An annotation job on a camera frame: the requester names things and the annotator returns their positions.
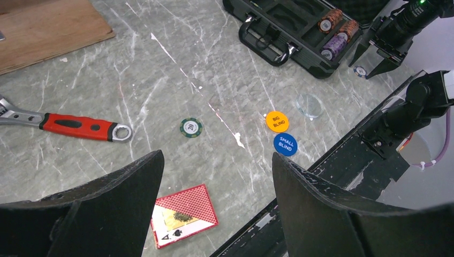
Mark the black poker case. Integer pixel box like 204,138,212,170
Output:
223,1,389,79

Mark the wooden board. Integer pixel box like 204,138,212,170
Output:
1,1,115,74

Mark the orange chip stack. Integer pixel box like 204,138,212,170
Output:
318,9,343,33
336,20,359,43

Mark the clear dealer button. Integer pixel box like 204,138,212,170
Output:
296,94,323,120

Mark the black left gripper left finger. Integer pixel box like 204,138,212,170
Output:
1,150,164,256

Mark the red handled adjustable wrench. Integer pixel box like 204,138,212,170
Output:
1,96,133,142

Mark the red playing card deck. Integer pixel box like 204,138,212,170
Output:
150,184,218,249

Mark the purple chip stack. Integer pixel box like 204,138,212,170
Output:
321,35,347,60

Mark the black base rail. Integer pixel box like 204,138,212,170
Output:
214,86,431,256

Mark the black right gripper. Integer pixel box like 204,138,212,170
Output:
349,0,453,79

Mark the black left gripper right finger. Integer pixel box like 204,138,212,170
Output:
272,153,453,256

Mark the blue poker chip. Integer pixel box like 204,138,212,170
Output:
353,66,367,78

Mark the orange big blind button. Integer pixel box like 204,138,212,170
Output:
265,111,290,133

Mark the green poker chip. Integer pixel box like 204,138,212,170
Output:
179,117,203,138

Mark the blue small blind button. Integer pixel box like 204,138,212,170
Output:
273,133,298,157

